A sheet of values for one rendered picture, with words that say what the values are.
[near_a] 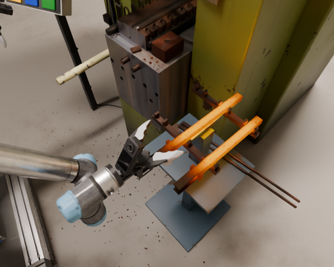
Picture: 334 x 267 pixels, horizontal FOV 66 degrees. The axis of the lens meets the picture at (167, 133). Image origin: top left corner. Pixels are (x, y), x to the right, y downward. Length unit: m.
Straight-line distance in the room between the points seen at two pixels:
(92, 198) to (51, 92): 1.89
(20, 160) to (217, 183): 0.73
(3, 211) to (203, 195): 1.18
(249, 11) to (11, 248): 1.58
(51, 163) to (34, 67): 2.10
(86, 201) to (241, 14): 0.76
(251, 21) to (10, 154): 0.82
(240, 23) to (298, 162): 1.35
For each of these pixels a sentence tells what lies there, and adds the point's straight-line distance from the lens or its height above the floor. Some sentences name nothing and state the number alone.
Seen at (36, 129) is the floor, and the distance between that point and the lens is 2.29.
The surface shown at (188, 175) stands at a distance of 0.79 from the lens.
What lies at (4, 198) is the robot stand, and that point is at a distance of 1.83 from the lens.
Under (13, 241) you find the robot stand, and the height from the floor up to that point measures 0.21.
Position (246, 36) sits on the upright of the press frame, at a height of 1.12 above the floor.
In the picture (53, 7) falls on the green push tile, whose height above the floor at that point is 0.99.
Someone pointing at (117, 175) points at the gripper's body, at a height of 1.05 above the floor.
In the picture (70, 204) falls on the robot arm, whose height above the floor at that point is 1.06.
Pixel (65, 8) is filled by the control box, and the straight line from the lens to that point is 1.49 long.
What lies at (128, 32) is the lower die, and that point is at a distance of 1.29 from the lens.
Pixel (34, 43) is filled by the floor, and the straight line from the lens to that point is 3.11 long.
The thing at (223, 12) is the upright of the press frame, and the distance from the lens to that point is 1.03.
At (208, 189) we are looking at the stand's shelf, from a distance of 1.09.
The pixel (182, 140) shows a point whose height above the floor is 0.95.
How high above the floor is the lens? 1.68
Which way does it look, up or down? 56 degrees down
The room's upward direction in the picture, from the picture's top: straight up
